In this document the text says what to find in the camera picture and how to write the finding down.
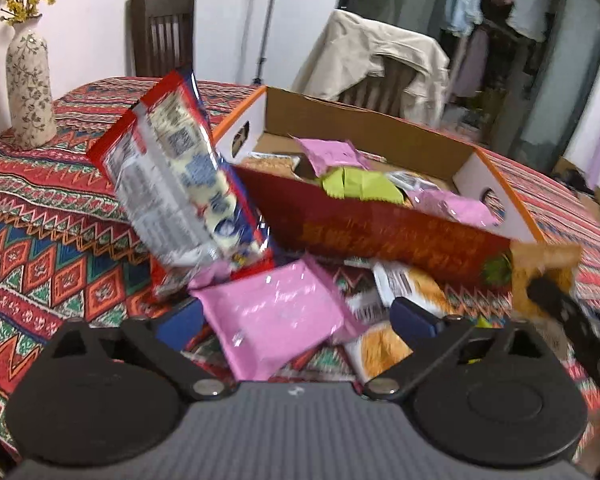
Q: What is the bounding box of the studio light on stand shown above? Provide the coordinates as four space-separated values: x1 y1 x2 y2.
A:
252 0 286 86

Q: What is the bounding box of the white label snack packet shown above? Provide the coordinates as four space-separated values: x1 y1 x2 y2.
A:
344 287 390 327

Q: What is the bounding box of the red orange cardboard box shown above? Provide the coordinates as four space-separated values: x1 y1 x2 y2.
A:
212 85 546 287

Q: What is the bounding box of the brown cardboard box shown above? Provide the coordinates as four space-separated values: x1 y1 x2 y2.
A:
550 157 600 201

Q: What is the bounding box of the beige jacket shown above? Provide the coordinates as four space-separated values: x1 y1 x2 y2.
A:
291 9 451 128

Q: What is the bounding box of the tan snack packet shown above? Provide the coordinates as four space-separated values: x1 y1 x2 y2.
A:
240 154 301 179

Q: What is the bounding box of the dark wooden chair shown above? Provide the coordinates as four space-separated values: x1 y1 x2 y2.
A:
129 0 196 81
337 57 416 116

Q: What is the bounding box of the pink snack packet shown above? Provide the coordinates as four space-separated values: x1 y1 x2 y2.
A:
189 254 370 382
410 187 499 228
290 137 371 176

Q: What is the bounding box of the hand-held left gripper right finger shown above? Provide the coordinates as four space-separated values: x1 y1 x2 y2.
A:
362 296 556 401

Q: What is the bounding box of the white hanging top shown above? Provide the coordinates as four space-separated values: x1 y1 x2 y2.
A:
507 0 553 41

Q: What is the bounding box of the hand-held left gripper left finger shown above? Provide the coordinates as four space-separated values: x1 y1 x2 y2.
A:
35 300 236 401

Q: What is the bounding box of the orange yellow snack packet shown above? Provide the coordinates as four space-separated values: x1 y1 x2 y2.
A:
510 241 583 311

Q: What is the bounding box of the wardrobe with hanging clothes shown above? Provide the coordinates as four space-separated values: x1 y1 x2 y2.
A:
337 0 600 173

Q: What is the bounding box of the red white snack bag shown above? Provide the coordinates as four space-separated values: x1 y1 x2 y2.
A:
86 67 276 303

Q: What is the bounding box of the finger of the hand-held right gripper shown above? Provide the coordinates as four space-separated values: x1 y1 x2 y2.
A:
527 280 588 333

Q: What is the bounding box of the pale pink hanging garment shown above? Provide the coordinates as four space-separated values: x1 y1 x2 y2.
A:
452 27 491 98

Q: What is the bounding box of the floral ceramic vase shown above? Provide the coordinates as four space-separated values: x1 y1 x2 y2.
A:
6 15 58 150

